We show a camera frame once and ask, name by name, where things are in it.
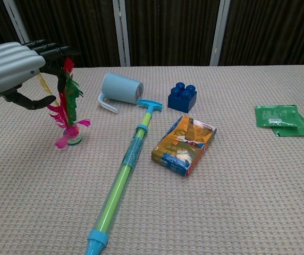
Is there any blue building block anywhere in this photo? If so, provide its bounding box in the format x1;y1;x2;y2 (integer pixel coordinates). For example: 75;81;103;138
167;82;197;114

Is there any green blue toy water pump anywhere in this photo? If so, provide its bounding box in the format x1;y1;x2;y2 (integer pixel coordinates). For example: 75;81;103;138
85;99;163;255

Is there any light blue plastic mug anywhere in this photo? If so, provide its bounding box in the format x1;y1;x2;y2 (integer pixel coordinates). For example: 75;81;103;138
98;72;144;114

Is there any green foil sachet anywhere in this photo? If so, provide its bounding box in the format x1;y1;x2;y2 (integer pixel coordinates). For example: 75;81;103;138
271;113;304;138
255;105;300;128

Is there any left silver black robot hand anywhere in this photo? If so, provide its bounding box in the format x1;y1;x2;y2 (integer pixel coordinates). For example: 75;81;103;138
0;39;80;111

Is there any white metal frame post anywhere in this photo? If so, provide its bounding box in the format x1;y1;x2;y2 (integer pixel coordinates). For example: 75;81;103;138
209;0;231;66
2;0;30;45
112;0;131;67

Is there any orange blue carton box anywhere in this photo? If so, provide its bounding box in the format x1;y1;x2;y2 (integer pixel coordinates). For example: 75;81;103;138
151;115;217;178

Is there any pink green feather shuttlecock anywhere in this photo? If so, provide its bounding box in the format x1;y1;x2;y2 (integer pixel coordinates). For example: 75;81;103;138
36;57;91;149

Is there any beige woven tablecloth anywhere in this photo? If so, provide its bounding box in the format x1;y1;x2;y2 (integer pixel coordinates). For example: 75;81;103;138
0;64;304;255

